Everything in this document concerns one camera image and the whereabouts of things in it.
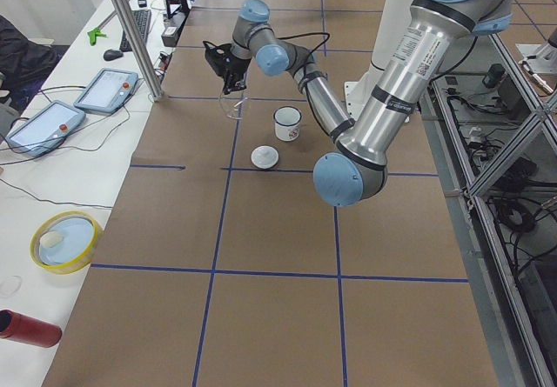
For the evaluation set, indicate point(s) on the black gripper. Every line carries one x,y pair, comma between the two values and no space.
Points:
236,66

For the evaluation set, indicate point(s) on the clear plastic funnel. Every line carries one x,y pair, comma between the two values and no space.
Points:
234,104

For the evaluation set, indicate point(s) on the white enamel cup lid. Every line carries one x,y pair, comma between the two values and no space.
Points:
264,157

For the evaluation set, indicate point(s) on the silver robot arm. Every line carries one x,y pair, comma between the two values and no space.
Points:
357,168

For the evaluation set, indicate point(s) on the white enamel mug blue rim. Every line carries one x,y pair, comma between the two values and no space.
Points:
286,123

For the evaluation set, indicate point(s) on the far teach pendant tablet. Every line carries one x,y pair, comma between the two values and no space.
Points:
107,91

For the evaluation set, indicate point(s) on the teach pendant tablet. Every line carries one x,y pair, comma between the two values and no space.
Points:
46,130
107,91

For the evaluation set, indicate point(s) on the black computer mouse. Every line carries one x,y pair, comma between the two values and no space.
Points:
111,55

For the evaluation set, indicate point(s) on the green plastic clamp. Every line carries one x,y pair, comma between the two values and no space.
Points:
94,34

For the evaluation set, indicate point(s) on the near teach pendant tablet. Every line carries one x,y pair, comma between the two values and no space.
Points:
46,130

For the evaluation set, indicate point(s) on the yellow tape roll with lid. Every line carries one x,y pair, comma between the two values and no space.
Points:
66,242

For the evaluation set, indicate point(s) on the red cylindrical bottle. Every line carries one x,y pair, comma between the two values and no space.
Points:
28,330

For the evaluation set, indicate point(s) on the aluminium frame post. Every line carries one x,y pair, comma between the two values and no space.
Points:
140,52

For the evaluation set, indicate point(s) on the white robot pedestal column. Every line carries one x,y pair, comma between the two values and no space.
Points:
395,19

